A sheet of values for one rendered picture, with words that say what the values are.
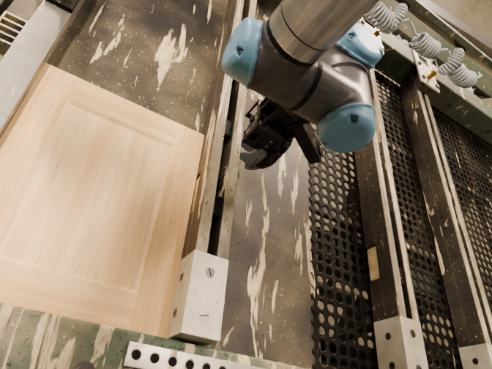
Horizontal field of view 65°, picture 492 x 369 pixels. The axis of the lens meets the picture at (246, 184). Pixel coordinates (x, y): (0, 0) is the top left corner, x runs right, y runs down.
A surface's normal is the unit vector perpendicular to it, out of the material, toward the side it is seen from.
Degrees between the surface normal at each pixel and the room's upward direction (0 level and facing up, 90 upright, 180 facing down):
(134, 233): 51
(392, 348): 90
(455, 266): 90
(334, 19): 145
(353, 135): 141
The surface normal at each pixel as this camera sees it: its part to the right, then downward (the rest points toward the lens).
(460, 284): -0.85, -0.36
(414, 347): 0.52, -0.46
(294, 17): -0.70, 0.32
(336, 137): -0.07, 0.81
